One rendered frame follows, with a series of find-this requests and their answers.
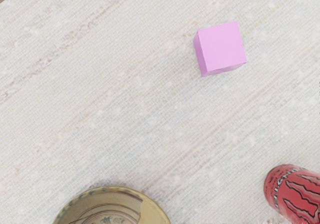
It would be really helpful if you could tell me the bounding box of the pink cube block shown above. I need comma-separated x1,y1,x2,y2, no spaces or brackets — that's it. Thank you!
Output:
192,21,248,78

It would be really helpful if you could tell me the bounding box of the red drink can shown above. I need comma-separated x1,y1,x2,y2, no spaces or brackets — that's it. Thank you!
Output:
263,164,320,224

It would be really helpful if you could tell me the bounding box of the beige patterned ceramic bowl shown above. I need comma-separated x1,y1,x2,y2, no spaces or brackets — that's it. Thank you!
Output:
51,185,172,224

